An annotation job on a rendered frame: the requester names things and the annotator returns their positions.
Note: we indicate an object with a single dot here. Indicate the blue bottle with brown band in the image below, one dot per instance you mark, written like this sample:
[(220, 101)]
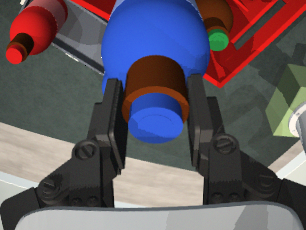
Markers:
[(104, 82)]

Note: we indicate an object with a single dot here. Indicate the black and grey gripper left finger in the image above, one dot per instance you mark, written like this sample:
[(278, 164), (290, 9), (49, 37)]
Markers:
[(94, 163)]

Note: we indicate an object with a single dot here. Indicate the red bottle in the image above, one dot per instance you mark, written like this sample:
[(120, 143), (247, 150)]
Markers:
[(34, 29)]

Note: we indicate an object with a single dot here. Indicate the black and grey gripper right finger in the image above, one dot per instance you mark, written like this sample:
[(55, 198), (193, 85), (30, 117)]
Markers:
[(230, 175)]

